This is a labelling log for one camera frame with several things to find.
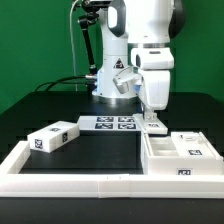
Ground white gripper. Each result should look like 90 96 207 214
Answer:
131 47 174 121

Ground white cabinet door panel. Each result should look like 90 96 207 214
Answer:
133 114 168 135

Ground white cabinet body box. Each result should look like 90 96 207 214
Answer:
141 132 224 176

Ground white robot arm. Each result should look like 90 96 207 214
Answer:
90 0 185 122

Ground white cabinet top block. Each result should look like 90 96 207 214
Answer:
27 121 80 153

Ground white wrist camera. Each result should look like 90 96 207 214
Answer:
113 66 142 94

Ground white marker base plate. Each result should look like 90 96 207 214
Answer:
78 116 140 131

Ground black cables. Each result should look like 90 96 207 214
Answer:
34 75 98 92

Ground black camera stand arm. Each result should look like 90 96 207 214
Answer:
74 0 112 77

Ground white hanging cable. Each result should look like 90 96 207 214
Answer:
69 0 82 92

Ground white border frame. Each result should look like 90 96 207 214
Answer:
0 141 224 198

